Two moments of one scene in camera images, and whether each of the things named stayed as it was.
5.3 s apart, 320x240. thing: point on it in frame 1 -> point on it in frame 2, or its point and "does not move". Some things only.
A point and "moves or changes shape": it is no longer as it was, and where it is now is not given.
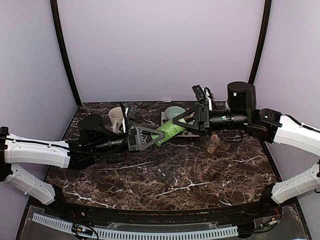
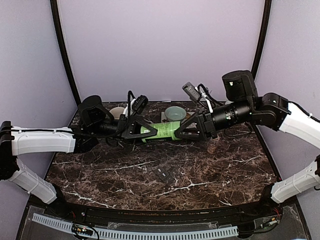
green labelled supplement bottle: x=170 y=130 moves or changes shape
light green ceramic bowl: x=173 y=111 does not move
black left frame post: x=54 y=4 does not move
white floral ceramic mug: x=116 y=115 does not move
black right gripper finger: x=196 y=126 -> x=188 y=134
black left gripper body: x=131 y=141 -> x=123 y=121
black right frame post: x=267 y=12 does not move
